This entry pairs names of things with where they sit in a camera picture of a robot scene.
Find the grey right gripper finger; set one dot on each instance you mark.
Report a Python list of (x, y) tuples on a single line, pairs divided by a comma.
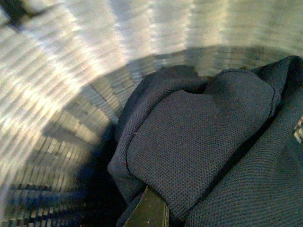
[(151, 211)]

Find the dark navy knit garment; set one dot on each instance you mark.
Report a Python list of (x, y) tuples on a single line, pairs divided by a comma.
[(219, 153)]

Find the white woven laundry basket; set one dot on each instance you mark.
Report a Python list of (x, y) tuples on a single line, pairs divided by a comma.
[(68, 68)]

